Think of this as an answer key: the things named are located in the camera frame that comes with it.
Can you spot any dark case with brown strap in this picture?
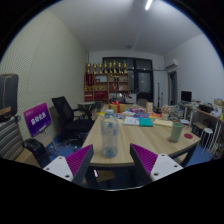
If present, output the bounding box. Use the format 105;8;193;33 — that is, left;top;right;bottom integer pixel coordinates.
0;73;20;123

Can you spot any long cluttered side desk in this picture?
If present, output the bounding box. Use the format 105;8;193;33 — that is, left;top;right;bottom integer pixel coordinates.
181;99;224;158

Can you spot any teal book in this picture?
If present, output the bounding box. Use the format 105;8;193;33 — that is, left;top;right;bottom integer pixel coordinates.
138;117;154;128

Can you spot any upright orange white card box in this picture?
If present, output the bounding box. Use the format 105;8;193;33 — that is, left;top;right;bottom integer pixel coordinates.
145;101;154;114

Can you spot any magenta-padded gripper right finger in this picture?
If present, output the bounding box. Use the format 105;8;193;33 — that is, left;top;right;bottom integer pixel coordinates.
129;143;185;186

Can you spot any purple sign board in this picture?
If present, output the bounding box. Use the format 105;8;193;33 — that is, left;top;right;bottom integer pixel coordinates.
23;102;52;138

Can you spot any green cup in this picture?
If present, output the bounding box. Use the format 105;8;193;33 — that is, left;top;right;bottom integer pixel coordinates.
170;122;184;143

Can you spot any flower bouquet in white pot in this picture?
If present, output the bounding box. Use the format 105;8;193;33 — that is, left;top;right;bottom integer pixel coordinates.
160;104;172;121

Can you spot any wooden shelf unit with trophies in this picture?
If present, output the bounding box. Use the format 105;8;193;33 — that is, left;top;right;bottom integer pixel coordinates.
83;60;130;103

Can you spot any black tripod stand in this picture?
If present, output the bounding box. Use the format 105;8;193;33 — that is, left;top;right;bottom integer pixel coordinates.
156;82;164;113

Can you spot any striped chair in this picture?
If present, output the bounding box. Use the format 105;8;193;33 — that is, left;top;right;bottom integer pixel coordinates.
0;115;25;162

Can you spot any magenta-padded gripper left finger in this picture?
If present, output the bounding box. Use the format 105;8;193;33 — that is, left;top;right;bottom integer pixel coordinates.
43;143;95;186

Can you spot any white air conditioner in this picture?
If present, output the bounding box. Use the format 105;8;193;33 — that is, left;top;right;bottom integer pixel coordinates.
164;58;179;70

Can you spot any clear plastic water bottle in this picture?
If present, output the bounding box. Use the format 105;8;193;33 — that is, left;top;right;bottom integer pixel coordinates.
100;109;120;159

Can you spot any small round grey table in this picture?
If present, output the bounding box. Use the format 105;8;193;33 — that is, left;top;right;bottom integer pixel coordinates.
78;101;98;113

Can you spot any large pale yellow book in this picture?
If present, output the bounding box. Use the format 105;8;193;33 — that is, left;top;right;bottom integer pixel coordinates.
153;118;174;128

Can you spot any computer monitor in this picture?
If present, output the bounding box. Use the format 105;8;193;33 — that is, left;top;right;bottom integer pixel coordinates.
180;90;193;104

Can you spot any yellow gift box red ribbon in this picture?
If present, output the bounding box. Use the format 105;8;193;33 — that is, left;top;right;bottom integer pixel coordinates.
109;99;125;114

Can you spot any black office chair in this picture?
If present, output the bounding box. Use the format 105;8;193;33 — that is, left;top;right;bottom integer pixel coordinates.
51;96;95;141

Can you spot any white book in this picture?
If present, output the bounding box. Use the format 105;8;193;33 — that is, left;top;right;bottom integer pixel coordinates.
123;116;140;126

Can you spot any white round stool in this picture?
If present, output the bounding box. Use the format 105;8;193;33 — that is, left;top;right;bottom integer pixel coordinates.
199;127;214;154

